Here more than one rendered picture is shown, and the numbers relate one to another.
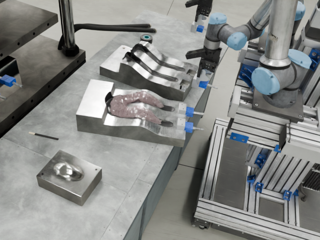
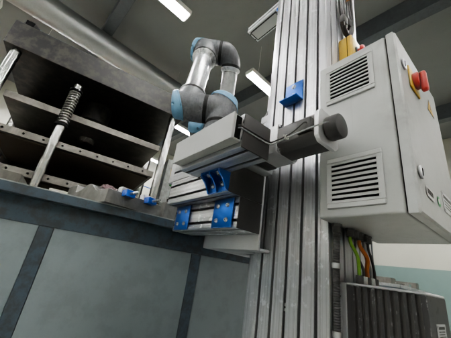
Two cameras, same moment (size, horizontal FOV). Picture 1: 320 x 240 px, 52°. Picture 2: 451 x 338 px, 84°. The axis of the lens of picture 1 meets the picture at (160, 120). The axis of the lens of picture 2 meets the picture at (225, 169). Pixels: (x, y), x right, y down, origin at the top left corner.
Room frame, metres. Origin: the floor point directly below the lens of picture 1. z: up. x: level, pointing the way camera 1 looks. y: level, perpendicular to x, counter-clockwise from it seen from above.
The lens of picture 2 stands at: (0.61, -1.15, 0.61)
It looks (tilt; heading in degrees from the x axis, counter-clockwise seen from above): 22 degrees up; 44
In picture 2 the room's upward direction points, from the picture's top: 9 degrees clockwise
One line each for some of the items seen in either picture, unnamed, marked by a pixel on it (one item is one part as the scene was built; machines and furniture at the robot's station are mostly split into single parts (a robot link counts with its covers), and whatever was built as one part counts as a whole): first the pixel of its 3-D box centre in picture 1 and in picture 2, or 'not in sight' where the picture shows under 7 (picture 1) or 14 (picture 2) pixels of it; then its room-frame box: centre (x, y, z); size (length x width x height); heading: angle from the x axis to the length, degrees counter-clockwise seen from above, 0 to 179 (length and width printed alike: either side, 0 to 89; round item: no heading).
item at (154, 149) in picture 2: not in sight; (87, 139); (1.22, 1.17, 1.51); 1.10 x 0.70 x 0.05; 163
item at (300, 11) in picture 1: (290, 15); not in sight; (1.69, -0.60, 1.20); 0.13 x 0.12 x 0.14; 166
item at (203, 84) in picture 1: (205, 84); not in sight; (1.35, -0.20, 0.93); 0.13 x 0.05 x 0.05; 74
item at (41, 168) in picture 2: not in sight; (43, 163); (0.94, 0.84, 1.10); 0.05 x 0.05 x 1.30
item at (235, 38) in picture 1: (235, 36); (198, 129); (1.29, -0.26, 1.25); 0.11 x 0.11 x 0.08; 43
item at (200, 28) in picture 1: (201, 29); not in sight; (1.92, -0.17, 0.93); 0.13 x 0.05 x 0.05; 78
